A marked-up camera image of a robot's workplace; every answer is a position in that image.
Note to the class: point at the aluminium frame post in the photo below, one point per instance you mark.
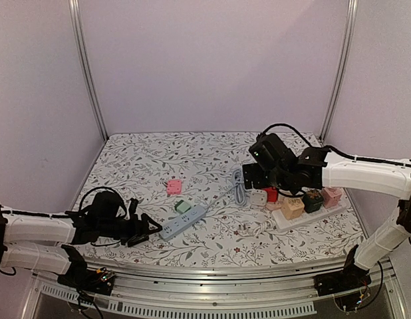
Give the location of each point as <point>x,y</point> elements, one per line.
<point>341,69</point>
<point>76,20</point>

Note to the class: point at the white plug adapter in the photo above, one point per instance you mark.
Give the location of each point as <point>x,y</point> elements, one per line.
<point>258,197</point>

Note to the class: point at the light green plug adapter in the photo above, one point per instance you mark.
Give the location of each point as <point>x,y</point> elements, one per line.
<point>182,207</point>

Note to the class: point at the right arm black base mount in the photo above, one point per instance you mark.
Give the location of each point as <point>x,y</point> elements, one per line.
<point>348,278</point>

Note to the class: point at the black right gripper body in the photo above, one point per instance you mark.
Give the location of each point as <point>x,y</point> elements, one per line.
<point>253,171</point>

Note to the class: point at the pink cube adapter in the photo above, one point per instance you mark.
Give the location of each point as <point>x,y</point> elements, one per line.
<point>331,196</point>

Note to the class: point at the round pink socket base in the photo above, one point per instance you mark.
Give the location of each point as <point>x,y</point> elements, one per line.
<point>273,206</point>

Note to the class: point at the pink plug adapter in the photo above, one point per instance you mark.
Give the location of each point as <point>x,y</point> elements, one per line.
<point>174,187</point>

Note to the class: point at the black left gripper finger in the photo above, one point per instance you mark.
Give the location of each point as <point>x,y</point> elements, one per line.
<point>149,225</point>
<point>135,240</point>

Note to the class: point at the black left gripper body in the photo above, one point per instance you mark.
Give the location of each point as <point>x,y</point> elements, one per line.
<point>134,231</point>

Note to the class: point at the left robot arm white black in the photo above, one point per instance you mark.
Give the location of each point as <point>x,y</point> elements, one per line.
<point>48,241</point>

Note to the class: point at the grey blue power strip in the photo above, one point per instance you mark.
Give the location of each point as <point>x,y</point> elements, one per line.
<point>182,222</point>

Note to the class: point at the red cube adapter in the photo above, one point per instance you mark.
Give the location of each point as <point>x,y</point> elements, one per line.
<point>272,194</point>

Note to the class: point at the floral patterned table mat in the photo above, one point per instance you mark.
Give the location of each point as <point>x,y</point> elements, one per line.
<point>140,165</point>

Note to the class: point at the white power strip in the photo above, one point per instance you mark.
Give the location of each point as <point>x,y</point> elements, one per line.
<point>282,224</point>

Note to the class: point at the beige cube adapter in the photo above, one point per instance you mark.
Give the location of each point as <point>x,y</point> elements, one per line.
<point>292,208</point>

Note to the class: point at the right aluminium frame post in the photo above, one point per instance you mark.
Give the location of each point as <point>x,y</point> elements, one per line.
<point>341,69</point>

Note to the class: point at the aluminium front rail base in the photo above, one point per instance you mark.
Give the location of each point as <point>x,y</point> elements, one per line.
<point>276,291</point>

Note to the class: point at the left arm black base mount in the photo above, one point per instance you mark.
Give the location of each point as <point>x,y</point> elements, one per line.
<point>99,281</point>

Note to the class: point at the left aluminium frame post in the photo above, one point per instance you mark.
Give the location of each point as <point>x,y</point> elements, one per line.
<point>76,20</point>

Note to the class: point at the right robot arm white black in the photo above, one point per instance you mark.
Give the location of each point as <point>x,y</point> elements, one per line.
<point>277,166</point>

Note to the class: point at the dark green cube adapter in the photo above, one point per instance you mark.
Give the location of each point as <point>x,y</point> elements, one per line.
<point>312,200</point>

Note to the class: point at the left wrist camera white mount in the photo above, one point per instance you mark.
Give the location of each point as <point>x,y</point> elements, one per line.
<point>132,207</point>

